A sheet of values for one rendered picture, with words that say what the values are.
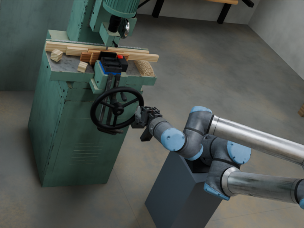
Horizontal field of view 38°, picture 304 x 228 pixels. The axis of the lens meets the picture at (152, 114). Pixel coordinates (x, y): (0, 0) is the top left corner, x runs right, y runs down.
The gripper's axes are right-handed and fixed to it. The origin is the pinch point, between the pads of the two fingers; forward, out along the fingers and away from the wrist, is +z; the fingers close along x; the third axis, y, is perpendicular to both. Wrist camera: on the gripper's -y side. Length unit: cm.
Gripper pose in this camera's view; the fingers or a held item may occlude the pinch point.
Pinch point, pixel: (138, 114)
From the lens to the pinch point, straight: 211.7
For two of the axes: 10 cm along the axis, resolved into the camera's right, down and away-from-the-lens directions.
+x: -8.8, -0.1, -4.7
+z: -4.3, -3.6, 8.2
